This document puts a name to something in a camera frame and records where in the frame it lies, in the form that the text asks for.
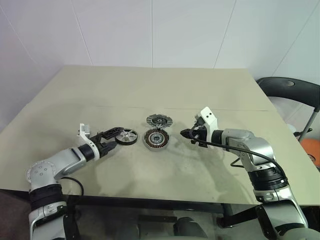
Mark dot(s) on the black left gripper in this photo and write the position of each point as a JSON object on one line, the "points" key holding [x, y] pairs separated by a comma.
{"points": [[102, 147]]}

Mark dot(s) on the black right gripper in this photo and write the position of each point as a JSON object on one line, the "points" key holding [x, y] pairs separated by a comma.
{"points": [[201, 135]]}

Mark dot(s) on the black spoked rotor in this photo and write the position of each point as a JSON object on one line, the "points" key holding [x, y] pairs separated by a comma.
{"points": [[126, 137]]}

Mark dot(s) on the silver round motor lid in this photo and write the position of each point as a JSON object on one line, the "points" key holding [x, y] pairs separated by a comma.
{"points": [[160, 121]]}

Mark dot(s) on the silver motor housing with stator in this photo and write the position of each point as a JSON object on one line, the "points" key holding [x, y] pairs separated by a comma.
{"points": [[156, 140]]}

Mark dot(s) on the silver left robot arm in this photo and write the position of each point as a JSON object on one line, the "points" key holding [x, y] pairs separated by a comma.
{"points": [[62, 162]]}

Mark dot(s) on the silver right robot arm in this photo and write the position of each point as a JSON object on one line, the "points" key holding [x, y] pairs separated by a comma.
{"points": [[260, 147]]}

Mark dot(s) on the black folding chair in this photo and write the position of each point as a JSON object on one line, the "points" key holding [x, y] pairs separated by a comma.
{"points": [[287, 90]]}

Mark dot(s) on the orange round object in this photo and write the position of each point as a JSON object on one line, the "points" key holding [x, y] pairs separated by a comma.
{"points": [[308, 147]]}

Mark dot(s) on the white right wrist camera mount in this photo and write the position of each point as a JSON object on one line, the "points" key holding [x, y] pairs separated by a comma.
{"points": [[208, 116]]}

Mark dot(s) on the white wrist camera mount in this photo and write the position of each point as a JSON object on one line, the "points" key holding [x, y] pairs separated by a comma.
{"points": [[84, 130], [208, 116]]}

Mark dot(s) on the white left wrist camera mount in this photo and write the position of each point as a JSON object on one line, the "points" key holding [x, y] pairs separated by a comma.
{"points": [[84, 130]]}

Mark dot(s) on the black table frame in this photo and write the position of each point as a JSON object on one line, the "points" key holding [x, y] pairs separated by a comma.
{"points": [[150, 201]]}

